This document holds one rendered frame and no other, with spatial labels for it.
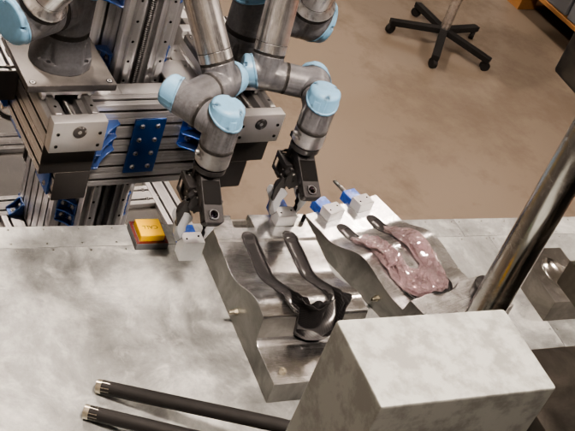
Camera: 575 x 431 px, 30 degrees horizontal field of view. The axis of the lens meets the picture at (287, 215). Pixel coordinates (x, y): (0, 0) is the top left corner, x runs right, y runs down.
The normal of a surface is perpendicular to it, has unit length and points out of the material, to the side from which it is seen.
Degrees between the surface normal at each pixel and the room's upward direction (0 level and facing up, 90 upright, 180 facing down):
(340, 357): 90
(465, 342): 0
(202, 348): 0
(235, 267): 2
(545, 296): 90
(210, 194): 33
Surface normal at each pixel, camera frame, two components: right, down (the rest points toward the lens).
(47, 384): 0.29, -0.75
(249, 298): -0.89, 0.01
